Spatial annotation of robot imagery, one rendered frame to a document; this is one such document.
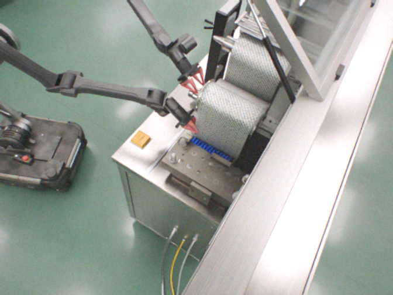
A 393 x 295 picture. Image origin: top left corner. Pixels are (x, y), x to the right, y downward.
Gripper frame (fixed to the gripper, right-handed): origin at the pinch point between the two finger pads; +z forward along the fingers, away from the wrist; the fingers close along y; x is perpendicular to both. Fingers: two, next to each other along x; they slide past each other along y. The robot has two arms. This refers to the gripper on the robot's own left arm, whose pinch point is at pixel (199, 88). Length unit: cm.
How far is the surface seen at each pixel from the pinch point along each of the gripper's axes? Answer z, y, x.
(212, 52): -5.6, -23.0, -3.5
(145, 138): 7.0, 18.3, -34.3
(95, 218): 45, 46, -124
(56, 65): -61, -52, -209
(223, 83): 5.3, -8.2, 5.4
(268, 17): -17, 25, 59
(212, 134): 18.8, 10.1, 0.0
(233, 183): 38.5, 21.1, 4.8
